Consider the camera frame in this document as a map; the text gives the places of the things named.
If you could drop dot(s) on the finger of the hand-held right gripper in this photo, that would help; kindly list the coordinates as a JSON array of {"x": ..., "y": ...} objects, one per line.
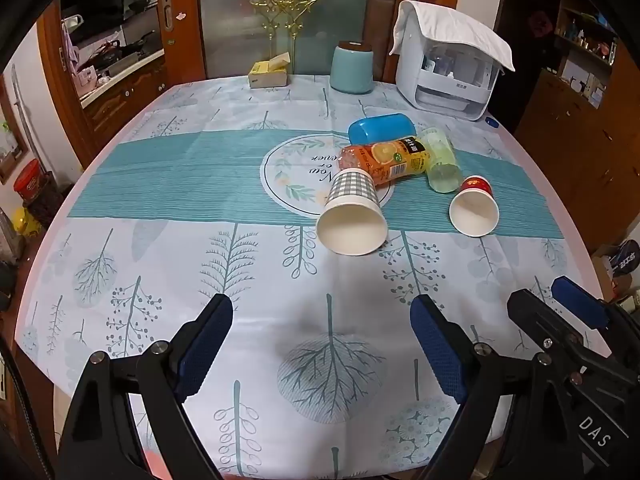
[
  {"x": 580, "y": 302},
  {"x": 535, "y": 316}
]

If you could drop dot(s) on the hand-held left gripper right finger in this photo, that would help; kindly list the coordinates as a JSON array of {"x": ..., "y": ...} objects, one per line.
[{"x": 440, "y": 355}]

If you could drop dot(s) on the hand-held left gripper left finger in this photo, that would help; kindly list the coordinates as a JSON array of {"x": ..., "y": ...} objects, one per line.
[{"x": 205, "y": 350}]

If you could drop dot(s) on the grey checkered paper cup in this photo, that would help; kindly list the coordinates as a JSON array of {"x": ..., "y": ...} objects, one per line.
[{"x": 350, "y": 195}]

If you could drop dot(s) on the red paper cup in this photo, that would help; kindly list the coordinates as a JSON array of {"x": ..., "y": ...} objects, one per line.
[{"x": 474, "y": 210}]

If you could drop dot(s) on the green translucent plastic cup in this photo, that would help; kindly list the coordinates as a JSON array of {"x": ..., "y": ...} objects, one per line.
[{"x": 442, "y": 165}]

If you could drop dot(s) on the tree print tablecloth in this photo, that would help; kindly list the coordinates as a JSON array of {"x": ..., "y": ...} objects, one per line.
[{"x": 200, "y": 210}]

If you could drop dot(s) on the wooden cabinet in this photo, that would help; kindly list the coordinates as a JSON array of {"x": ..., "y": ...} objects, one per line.
[{"x": 565, "y": 150}]

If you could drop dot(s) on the small blue cap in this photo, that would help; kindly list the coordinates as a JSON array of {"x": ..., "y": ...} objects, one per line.
[{"x": 492, "y": 121}]

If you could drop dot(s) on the orange juice bottle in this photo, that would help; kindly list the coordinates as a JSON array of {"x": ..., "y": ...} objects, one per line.
[{"x": 395, "y": 158}]

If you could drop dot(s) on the dark woven stool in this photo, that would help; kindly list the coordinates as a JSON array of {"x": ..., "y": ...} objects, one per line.
[{"x": 47, "y": 205}]

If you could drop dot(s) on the yellow container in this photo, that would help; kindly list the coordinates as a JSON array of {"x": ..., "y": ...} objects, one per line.
[{"x": 21, "y": 221}]

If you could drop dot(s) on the blue plastic case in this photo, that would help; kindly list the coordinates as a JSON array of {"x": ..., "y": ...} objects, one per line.
[{"x": 380, "y": 127}]

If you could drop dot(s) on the white countertop appliance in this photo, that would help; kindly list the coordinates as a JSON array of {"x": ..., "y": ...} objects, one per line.
[{"x": 450, "y": 96}]

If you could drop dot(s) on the red bucket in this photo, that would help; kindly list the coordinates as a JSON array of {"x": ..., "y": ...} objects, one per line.
[{"x": 26, "y": 182}]

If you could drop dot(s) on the wooden shelf with small goods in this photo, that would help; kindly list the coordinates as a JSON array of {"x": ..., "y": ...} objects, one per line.
[{"x": 585, "y": 40}]

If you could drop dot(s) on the yellow tissue box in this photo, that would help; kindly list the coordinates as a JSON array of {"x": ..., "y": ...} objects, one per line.
[{"x": 267, "y": 78}]

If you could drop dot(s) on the teal canister with brown lid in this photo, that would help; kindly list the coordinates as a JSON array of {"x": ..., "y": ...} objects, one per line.
[{"x": 351, "y": 72}]

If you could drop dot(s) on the white cloth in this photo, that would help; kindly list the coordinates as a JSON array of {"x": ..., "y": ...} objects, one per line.
[{"x": 450, "y": 25}]

